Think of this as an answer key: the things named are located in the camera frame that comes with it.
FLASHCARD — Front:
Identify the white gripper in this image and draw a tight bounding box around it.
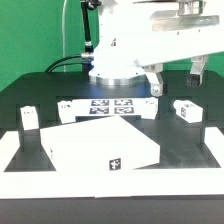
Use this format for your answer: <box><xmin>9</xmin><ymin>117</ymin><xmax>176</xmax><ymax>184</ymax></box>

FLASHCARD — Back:
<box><xmin>133</xmin><ymin>0</ymin><xmax>224</xmax><ymax>97</ymax></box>

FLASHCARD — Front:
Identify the white square tabletop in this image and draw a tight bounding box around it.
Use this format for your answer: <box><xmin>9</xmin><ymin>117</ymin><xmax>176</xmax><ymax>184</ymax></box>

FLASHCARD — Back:
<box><xmin>40</xmin><ymin>117</ymin><xmax>160</xmax><ymax>175</ymax></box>

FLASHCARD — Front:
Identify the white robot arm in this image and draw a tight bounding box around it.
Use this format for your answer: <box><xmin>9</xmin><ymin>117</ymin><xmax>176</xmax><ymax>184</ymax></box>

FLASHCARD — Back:
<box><xmin>89</xmin><ymin>0</ymin><xmax>224</xmax><ymax>97</ymax></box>

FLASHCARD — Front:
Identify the white U-shaped fence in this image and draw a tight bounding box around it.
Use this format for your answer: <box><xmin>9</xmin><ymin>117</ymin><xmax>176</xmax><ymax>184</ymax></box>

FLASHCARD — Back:
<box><xmin>0</xmin><ymin>131</ymin><xmax>224</xmax><ymax>199</ymax></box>

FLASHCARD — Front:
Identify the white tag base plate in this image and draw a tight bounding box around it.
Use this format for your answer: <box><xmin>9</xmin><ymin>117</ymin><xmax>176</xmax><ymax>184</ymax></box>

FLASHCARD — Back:
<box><xmin>71</xmin><ymin>97</ymin><xmax>148</xmax><ymax>122</ymax></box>

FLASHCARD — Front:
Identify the black cable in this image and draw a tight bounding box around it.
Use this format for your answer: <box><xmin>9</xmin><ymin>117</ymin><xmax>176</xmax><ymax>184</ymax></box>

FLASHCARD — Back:
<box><xmin>45</xmin><ymin>54</ymin><xmax>94</xmax><ymax>73</ymax></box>

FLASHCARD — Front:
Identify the white cable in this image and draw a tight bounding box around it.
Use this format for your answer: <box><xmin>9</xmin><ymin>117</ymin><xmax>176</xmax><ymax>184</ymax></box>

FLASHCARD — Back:
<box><xmin>61</xmin><ymin>0</ymin><xmax>69</xmax><ymax>72</ymax></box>

